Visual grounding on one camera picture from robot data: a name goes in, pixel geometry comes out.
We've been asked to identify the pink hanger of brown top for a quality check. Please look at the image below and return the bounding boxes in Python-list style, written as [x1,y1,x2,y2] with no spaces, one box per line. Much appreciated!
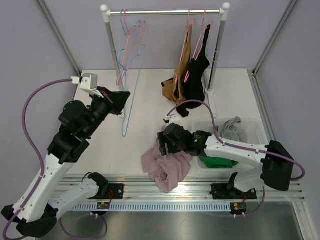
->
[173,8,196,85]

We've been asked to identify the grey tank top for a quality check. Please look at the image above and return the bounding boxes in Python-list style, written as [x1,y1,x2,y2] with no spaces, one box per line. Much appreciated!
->
[218,116,248,143]

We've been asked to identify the brown tank top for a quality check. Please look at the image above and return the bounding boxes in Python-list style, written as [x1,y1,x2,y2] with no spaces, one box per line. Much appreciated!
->
[161,24,194,105]

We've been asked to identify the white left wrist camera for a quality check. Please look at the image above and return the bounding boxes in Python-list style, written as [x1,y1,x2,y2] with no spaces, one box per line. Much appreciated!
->
[71,73,104,98]

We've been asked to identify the mauve tank top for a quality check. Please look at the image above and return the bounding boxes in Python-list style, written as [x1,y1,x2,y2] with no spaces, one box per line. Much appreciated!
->
[141,140,193,193]

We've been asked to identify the blue hanger of mauve top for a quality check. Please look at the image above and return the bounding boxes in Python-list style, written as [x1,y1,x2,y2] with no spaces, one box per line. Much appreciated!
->
[117,44,146,138]

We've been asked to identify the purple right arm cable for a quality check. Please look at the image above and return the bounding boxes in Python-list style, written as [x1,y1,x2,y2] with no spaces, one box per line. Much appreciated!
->
[167,99,307,217]

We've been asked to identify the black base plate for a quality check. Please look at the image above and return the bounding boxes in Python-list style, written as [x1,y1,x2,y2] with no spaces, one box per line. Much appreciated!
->
[210,183,257,200]
[101,183,125,200]

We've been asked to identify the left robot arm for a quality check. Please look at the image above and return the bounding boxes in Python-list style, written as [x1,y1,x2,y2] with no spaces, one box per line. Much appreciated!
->
[1,86,131,238]

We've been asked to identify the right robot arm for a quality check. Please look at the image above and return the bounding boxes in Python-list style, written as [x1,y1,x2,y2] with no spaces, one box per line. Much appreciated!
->
[157,123,295,200]

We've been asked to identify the white slotted cable duct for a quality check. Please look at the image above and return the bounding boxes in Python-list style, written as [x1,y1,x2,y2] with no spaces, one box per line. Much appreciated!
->
[72,201,231,212]

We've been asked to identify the white plastic basket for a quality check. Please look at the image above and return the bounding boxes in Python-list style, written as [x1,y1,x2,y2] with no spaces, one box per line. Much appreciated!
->
[191,118,269,173]

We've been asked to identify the small circuit board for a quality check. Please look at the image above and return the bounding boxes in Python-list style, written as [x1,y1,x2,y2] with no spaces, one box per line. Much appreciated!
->
[230,202,247,212]
[97,202,110,210]

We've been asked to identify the green tank top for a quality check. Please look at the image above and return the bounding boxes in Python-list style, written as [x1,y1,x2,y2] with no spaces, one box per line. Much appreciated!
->
[199,156,238,169]

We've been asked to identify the aluminium mounting rail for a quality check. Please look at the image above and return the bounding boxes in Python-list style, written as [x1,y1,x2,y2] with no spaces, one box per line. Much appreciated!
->
[53,174,306,202]

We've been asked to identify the left small circuit board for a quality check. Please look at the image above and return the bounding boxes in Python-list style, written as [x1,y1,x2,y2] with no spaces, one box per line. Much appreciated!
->
[97,202,110,210]

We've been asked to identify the pink hanger of grey top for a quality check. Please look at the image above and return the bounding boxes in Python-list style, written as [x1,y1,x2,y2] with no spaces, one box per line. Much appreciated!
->
[116,8,147,86]

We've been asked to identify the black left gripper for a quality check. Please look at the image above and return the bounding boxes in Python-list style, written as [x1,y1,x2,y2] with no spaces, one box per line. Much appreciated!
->
[83,86,131,138]

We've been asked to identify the pink hanger of black top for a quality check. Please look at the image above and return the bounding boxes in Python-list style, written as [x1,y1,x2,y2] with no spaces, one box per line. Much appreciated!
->
[183,8,208,83]

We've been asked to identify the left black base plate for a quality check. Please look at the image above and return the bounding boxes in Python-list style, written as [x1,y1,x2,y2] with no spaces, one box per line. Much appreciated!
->
[101,183,125,200]

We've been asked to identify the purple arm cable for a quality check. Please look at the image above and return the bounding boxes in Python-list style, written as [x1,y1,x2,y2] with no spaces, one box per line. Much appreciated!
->
[167,99,307,217]
[4,78,108,240]

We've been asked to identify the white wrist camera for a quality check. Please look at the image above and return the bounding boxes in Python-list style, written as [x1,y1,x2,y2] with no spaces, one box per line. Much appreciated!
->
[163,114,181,125]
[71,73,104,98]

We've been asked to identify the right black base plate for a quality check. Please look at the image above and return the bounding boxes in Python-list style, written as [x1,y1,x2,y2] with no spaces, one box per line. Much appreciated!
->
[210,183,257,200]

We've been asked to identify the right small circuit board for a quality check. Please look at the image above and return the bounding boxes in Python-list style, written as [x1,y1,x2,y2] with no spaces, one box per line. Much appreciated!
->
[230,202,247,212]

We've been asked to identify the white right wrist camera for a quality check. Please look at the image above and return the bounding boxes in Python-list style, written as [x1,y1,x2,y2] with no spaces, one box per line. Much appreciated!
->
[163,114,181,125]

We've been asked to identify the black tank top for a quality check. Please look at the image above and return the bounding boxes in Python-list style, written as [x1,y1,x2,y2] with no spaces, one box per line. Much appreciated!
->
[182,24,211,102]

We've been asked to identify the white metal clothes rack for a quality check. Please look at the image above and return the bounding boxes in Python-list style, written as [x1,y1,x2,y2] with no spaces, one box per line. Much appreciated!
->
[100,2,231,117]

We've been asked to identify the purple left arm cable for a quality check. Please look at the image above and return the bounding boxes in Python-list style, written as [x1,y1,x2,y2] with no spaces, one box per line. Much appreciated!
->
[4,78,108,240]

